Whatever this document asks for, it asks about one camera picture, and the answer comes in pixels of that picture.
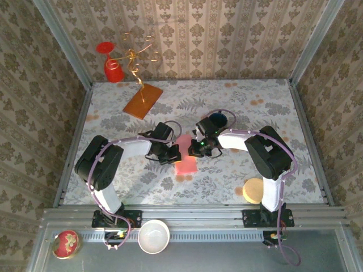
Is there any dark blue mug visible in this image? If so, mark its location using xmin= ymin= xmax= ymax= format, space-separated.
xmin=208 ymin=112 xmax=228 ymax=128

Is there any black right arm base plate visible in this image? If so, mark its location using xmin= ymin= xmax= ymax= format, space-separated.
xmin=242 ymin=209 xmax=295 ymax=228

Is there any floral table mat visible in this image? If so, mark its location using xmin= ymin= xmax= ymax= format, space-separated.
xmin=62 ymin=79 xmax=326 ymax=205

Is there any gold wire tree, wooden base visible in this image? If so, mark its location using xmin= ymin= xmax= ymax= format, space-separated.
xmin=121 ymin=31 xmax=164 ymax=121

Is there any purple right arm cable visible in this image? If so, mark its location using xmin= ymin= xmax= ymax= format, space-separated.
xmin=204 ymin=109 xmax=301 ymax=267

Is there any pink cloth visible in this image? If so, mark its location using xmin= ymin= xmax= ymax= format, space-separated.
xmin=174 ymin=134 xmax=199 ymax=176

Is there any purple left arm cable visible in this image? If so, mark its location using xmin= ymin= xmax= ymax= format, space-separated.
xmin=87 ymin=120 xmax=183 ymax=250

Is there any red round embroidered tin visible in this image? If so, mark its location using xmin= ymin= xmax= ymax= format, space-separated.
xmin=52 ymin=229 xmax=83 ymax=260

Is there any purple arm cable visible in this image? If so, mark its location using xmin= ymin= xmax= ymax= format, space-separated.
xmin=87 ymin=120 xmax=183 ymax=250
xmin=204 ymin=109 xmax=301 ymax=267

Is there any small black controller board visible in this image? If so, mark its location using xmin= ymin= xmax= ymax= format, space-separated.
xmin=262 ymin=230 xmax=288 ymax=247
xmin=103 ymin=230 xmax=129 ymax=247

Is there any red plastic wine glass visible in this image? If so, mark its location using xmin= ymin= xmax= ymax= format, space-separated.
xmin=95 ymin=41 xmax=125 ymax=83

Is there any round yellow sponge disc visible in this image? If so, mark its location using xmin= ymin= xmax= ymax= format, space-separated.
xmin=242 ymin=177 xmax=266 ymax=204

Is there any white bowl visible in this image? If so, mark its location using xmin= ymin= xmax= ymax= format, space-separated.
xmin=137 ymin=219 xmax=171 ymax=254

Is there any grey metal shelf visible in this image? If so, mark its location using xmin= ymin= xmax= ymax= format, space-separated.
xmin=27 ymin=223 xmax=363 ymax=272

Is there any aluminium side rail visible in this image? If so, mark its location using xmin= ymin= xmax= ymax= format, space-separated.
xmin=53 ymin=82 xmax=94 ymax=207
xmin=288 ymin=79 xmax=336 ymax=206

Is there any grey slotted cable duct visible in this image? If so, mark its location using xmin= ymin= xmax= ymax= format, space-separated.
xmin=56 ymin=229 xmax=265 ymax=243

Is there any aluminium frame post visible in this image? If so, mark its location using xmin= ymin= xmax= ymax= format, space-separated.
xmin=289 ymin=0 xmax=346 ymax=83
xmin=32 ymin=0 xmax=93 ymax=89

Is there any long aluminium frame rail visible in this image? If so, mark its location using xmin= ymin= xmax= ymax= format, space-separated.
xmin=41 ymin=204 xmax=349 ymax=227

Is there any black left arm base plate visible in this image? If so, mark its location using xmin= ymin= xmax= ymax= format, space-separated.
xmin=91 ymin=210 xmax=142 ymax=228

